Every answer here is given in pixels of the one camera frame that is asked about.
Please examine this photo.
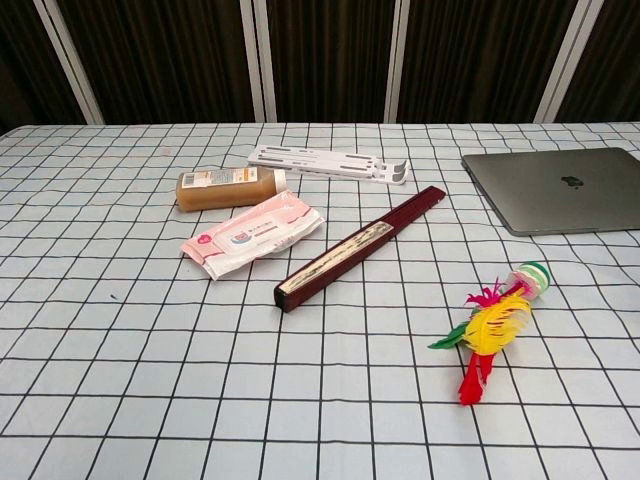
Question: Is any colourful feather shuttlecock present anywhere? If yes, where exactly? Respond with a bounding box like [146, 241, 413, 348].
[428, 262, 553, 407]

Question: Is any dark red folded fan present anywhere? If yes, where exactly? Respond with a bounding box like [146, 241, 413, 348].
[273, 185, 446, 315]

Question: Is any white folding laptop stand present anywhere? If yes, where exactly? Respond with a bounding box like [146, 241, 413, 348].
[247, 144, 412, 187]

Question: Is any brown juice bottle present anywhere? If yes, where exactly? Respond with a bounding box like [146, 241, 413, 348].
[174, 167, 288, 214]

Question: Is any white grid tablecloth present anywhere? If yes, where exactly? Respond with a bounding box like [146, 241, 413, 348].
[0, 119, 640, 480]

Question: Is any dark folding screen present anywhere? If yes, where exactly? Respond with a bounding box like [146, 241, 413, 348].
[0, 0, 640, 134]

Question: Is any pink wet wipes pack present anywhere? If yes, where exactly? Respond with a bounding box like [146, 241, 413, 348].
[180, 189, 324, 282]

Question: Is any grey laptop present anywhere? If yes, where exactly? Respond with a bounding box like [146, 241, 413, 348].
[460, 146, 640, 238]

